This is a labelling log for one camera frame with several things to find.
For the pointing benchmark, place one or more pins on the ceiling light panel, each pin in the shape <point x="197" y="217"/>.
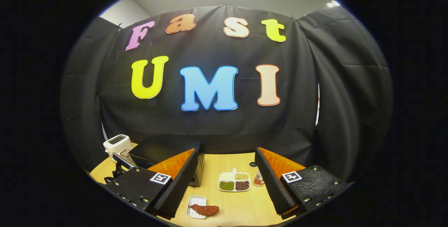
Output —
<point x="333" y="4"/>

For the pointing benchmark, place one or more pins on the white divided dish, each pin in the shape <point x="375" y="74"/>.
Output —
<point x="226" y="176"/>

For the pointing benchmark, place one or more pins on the pile of green beans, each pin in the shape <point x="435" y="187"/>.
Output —
<point x="226" y="185"/>

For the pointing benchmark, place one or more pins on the clear plastic bottle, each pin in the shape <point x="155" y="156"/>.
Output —
<point x="259" y="181"/>

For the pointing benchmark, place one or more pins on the pile of red beans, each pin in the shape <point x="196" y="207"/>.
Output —
<point x="242" y="185"/>

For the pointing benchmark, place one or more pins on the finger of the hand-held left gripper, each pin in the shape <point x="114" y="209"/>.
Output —
<point x="119" y="171"/>

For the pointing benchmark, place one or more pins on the pile of yellow beans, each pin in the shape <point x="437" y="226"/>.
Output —
<point x="242" y="176"/>

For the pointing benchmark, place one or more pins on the black electric oven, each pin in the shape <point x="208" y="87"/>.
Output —
<point x="157" y="150"/>

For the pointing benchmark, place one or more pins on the red-brown meat piece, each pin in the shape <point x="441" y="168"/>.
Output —
<point x="206" y="210"/>

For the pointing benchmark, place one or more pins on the small white ridged tray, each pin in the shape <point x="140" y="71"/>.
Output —
<point x="196" y="200"/>

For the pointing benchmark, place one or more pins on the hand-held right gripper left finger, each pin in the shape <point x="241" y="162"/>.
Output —
<point x="182" y="181"/>

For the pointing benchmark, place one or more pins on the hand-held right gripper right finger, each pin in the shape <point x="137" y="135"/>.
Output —
<point x="271" y="185"/>

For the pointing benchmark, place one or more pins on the black backdrop cloth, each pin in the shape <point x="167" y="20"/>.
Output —
<point x="210" y="125"/>

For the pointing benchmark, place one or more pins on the white toaster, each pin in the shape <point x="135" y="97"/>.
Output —
<point x="117" y="143"/>

